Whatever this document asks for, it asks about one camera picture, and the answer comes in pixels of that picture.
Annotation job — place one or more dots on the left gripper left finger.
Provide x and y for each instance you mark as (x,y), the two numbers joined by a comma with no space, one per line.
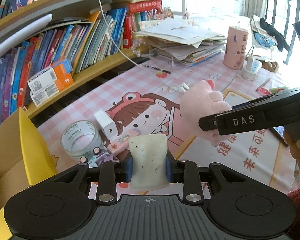
(127,168)

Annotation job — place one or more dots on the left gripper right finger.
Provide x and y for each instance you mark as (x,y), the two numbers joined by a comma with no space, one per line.
(171,168)

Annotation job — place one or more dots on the pink correction tape case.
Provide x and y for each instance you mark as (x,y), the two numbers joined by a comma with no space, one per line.
(121,143)

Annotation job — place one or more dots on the white sponge block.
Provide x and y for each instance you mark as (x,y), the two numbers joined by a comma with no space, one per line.
(149,162)

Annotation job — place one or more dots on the grey toy truck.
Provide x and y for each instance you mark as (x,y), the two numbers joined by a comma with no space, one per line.
(98,157)

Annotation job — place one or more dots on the pink plush toy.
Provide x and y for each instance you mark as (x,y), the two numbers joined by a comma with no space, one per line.
(199,101)

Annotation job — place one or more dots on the white charger adapter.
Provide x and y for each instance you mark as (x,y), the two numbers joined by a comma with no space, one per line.
(106,124)

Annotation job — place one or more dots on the clear packing tape roll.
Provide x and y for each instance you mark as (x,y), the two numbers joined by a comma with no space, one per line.
(80,139)

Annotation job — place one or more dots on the white plug on socket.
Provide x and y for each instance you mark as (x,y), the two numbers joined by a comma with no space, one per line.
(250,66)

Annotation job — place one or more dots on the pink cartoon desk mat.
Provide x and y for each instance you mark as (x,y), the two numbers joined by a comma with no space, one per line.
(148,100)

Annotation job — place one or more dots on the small white label tag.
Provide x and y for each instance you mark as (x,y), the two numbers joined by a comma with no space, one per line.
(184,87)

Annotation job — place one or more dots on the pink cylindrical pen holder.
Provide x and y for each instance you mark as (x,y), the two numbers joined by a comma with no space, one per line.
(235,47)

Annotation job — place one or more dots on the black marker pen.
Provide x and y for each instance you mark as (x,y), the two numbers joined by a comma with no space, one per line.
(157,69)

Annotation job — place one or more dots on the yellow cardboard box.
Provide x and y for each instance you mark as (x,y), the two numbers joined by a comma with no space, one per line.
(24,160)

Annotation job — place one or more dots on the wooden shelf board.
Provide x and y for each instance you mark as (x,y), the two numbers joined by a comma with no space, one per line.
(83,77)

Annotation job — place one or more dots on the orange white box lower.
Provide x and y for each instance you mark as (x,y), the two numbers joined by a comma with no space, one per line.
(52,87)

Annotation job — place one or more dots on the orange white box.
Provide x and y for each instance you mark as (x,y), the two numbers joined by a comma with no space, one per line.
(52,87)
(59,74)

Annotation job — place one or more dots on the orange white box upper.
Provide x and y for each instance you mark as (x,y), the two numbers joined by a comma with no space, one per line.
(59,74)

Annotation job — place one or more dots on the stack of papers and books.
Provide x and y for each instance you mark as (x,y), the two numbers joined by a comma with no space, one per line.
(181,40)

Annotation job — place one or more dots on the row of books on shelf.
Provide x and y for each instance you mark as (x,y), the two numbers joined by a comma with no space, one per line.
(84,44)

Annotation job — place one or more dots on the white flat device on books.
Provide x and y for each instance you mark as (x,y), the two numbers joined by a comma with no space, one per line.
(23,33)

